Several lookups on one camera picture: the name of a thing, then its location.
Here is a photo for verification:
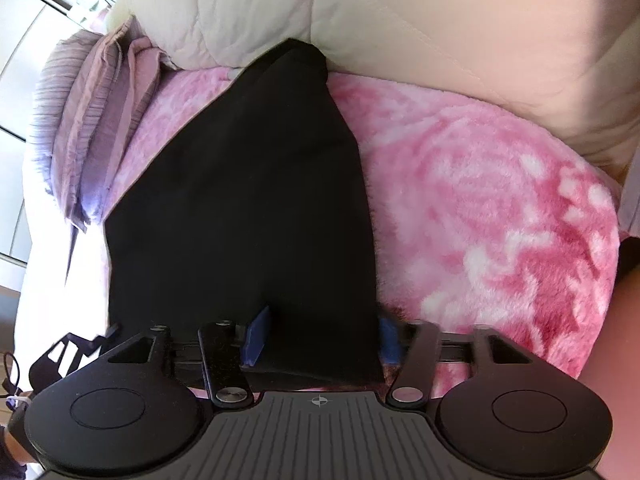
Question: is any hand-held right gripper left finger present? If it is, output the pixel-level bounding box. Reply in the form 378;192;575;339
107;304;274;409

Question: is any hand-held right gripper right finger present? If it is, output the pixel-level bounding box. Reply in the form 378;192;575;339
378;316;532;409

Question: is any black garment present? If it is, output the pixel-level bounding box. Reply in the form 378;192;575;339
102;38;385;387

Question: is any person's left forearm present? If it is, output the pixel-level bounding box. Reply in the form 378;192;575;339
0;400;38;480

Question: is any white bed sheet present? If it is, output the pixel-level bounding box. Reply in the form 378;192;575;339
14;195;115;361

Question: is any pink rose blanket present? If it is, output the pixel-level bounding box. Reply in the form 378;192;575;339
100;66;623;401

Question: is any cream quilted duvet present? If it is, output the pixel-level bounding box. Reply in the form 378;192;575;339
117;0;640;173

